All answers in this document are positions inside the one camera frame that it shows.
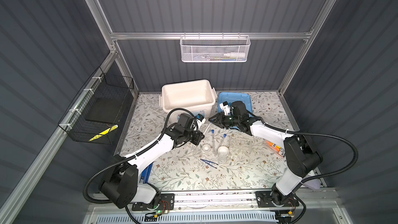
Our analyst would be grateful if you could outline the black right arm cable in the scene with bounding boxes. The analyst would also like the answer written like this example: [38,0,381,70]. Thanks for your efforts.
[248,110,359,224]

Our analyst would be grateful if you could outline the blue tweezers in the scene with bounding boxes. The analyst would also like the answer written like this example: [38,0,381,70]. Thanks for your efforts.
[200,159,218,169]

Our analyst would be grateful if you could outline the small white dish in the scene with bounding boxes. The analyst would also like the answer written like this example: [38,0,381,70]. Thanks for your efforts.
[203,144,211,152]

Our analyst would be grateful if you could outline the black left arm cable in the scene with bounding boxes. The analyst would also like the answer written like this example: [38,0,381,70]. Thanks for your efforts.
[82,108,197,224]

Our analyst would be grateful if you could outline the black wire mesh basket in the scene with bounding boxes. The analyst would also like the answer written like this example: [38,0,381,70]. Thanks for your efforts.
[58,68,135,145]

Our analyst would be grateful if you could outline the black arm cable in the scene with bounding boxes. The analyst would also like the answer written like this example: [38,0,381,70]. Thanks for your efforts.
[248,110,359,224]
[82,108,197,224]

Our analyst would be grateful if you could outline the blue plastic bin lid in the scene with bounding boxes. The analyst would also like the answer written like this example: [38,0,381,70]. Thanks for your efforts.
[218,92,252,113]

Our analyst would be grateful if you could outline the white plastic storage bin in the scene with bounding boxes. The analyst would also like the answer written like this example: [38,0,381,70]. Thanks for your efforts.
[159,79,217,119]

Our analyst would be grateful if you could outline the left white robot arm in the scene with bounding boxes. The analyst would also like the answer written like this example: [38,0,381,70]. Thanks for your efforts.
[99,113,206,208]

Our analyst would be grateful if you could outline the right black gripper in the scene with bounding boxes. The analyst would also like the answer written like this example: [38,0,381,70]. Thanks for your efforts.
[208,112,240,129]

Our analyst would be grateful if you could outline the coloured marker pack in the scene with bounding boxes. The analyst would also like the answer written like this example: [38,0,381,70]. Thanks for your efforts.
[266,141,286,157]

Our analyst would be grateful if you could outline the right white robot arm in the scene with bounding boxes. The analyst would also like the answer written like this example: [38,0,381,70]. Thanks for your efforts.
[209,101,323,205]

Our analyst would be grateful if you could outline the clear acrylic tube rack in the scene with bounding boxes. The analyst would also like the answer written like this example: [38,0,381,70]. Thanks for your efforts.
[228,137,253,159]

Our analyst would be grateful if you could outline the white wire mesh basket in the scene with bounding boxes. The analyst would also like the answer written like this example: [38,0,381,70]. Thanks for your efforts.
[179,34,251,63]

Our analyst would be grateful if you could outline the white bottle in basket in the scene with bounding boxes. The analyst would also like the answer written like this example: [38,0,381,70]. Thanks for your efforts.
[223,52,246,59]

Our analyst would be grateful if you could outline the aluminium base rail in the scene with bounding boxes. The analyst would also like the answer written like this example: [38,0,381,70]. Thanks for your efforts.
[93,189,312,212]

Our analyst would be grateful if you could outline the blue handled tool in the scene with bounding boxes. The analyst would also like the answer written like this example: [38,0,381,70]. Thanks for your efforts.
[140,163,153,184]

